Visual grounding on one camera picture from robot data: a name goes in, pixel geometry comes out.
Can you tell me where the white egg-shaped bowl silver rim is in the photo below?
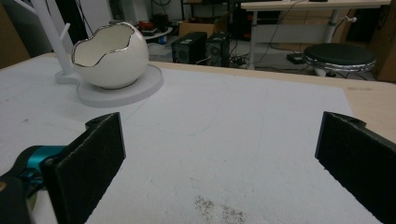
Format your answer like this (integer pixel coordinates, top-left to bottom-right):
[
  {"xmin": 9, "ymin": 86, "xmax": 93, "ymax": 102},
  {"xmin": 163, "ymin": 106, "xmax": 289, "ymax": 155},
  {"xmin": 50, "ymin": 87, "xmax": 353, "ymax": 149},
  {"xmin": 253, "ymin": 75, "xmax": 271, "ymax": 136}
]
[{"xmin": 71, "ymin": 21, "xmax": 149, "ymax": 91}]

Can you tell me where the white mat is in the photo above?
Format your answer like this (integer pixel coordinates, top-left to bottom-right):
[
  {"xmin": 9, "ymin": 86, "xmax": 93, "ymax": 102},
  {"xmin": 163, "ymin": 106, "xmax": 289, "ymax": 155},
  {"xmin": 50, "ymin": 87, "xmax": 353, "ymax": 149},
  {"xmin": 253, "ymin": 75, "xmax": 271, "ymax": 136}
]
[{"xmin": 0, "ymin": 57, "xmax": 383, "ymax": 224}]

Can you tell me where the open cardboard box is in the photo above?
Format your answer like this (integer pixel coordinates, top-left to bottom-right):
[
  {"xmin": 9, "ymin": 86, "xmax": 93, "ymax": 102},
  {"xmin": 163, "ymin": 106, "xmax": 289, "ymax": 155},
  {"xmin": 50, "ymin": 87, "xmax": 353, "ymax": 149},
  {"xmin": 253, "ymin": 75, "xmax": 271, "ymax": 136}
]
[{"xmin": 177, "ymin": 11, "xmax": 232, "ymax": 39}]

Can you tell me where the black computer tower green label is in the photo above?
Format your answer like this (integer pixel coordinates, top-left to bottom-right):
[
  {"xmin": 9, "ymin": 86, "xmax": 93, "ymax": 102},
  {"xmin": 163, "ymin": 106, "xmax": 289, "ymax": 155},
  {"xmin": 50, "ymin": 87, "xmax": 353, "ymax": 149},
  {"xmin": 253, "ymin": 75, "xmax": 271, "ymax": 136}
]
[{"xmin": 170, "ymin": 31, "xmax": 208, "ymax": 65}]

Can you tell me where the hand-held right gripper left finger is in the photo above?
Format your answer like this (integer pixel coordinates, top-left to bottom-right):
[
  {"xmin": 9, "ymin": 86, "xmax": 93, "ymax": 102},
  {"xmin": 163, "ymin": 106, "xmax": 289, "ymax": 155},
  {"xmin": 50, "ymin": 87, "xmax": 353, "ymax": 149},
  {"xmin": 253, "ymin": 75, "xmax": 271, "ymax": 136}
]
[{"xmin": 41, "ymin": 111, "xmax": 126, "ymax": 224}]

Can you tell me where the small round white table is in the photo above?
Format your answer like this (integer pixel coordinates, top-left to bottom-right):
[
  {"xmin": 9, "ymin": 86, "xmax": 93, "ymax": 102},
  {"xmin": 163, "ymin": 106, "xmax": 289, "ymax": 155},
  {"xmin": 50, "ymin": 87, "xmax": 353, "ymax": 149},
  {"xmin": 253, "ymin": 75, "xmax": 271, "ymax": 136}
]
[{"xmin": 142, "ymin": 26, "xmax": 174, "ymax": 41}]

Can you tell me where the red object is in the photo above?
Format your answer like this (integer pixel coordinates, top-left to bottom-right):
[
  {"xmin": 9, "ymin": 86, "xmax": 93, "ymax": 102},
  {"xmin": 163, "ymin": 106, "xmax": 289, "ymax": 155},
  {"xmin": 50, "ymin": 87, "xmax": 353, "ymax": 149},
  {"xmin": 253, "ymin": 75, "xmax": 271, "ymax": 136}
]
[{"xmin": 137, "ymin": 20, "xmax": 156, "ymax": 31}]

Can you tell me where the flat black box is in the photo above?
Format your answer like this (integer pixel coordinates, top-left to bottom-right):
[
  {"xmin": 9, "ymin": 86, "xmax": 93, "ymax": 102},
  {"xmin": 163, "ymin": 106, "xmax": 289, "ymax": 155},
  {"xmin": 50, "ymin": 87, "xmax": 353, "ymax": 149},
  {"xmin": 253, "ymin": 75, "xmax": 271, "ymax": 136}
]
[{"xmin": 286, "ymin": 52, "xmax": 308, "ymax": 65}]

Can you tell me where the white-legged desk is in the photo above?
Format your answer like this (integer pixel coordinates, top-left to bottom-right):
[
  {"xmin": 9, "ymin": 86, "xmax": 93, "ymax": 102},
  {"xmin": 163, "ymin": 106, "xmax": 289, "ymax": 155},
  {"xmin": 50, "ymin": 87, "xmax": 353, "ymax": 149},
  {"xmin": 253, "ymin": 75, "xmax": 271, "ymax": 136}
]
[{"xmin": 240, "ymin": 0, "xmax": 392, "ymax": 70}]

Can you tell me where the brown panel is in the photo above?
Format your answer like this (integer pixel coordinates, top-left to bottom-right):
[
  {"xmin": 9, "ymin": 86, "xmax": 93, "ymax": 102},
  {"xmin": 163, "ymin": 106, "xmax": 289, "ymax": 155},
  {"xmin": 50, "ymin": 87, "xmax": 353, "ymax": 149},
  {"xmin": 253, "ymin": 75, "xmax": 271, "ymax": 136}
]
[{"xmin": 0, "ymin": 2, "xmax": 32, "ymax": 70}]

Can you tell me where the round black stool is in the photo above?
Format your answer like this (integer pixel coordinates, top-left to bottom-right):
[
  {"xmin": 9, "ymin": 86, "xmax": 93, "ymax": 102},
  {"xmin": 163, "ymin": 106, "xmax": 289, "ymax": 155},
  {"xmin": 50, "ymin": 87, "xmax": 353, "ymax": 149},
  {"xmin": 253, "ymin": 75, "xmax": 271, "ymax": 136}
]
[{"xmin": 303, "ymin": 42, "xmax": 377, "ymax": 77}]

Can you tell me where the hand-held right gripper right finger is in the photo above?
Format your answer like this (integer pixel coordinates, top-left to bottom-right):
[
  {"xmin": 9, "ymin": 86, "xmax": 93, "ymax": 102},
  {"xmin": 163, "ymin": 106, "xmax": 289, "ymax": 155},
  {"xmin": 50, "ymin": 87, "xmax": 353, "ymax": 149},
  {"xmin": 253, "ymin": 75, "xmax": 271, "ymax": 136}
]
[{"xmin": 315, "ymin": 111, "xmax": 396, "ymax": 224}]

